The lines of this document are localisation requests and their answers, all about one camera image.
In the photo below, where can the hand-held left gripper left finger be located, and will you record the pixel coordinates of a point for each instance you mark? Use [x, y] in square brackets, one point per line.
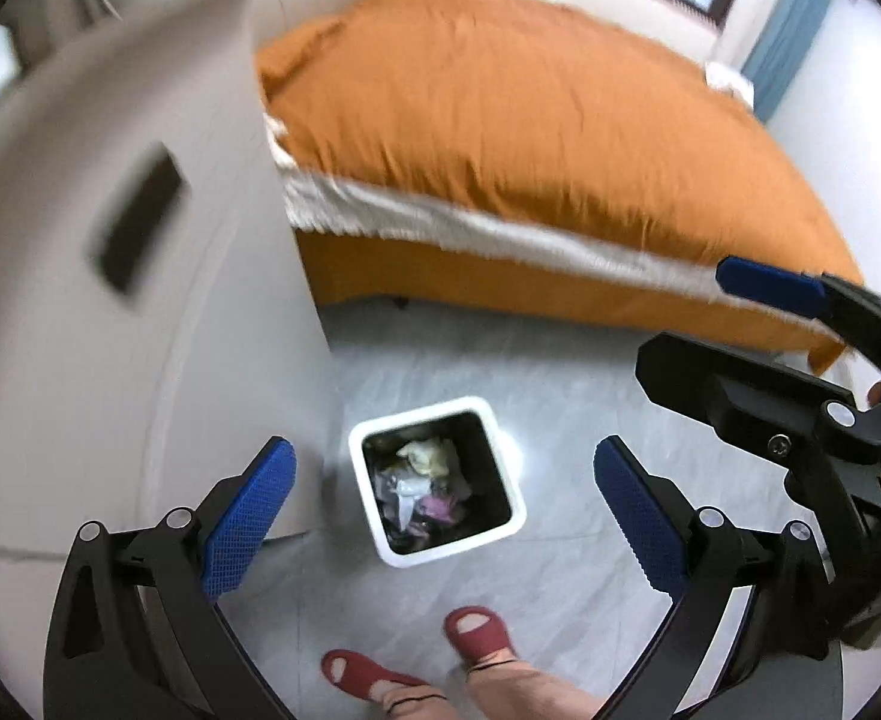
[249, 517]

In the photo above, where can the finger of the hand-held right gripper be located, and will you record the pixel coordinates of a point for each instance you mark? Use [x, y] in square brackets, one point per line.
[770, 285]
[747, 390]

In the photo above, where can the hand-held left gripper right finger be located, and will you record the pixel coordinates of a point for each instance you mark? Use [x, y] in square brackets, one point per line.
[639, 525]

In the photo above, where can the white square trash bin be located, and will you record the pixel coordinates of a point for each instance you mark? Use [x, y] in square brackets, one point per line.
[425, 414]

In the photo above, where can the white crumpled tissue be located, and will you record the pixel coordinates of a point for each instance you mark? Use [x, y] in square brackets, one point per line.
[406, 499]

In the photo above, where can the yellowish crumpled paper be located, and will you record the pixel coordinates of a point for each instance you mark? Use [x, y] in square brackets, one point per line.
[425, 456]

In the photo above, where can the red slipper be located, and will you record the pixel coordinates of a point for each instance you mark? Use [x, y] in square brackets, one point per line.
[358, 671]
[485, 634]

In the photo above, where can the pink wrapper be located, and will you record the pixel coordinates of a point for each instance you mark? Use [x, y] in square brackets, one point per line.
[440, 508]

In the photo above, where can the person's right leg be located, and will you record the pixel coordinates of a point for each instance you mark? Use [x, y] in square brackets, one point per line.
[530, 694]

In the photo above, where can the person's leg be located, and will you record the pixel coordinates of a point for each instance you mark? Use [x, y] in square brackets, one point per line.
[530, 694]
[425, 705]

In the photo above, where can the white pillow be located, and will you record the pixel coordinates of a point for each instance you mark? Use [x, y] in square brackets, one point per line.
[730, 80]

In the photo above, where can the blue curtain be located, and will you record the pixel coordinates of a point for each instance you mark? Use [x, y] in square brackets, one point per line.
[792, 30]

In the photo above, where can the person's left leg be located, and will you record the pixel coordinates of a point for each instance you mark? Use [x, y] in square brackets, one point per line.
[425, 705]

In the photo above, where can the white bedside cabinet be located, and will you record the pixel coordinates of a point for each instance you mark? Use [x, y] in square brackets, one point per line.
[35, 352]

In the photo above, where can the orange bed base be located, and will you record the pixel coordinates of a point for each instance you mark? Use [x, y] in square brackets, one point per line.
[485, 281]

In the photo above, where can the bed with orange cover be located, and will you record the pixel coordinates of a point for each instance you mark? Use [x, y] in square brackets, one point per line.
[523, 127]

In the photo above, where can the dark rectangular object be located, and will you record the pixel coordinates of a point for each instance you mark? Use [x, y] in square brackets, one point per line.
[140, 217]

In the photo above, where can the white fringed bed sheet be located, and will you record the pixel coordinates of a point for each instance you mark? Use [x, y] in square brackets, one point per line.
[410, 214]

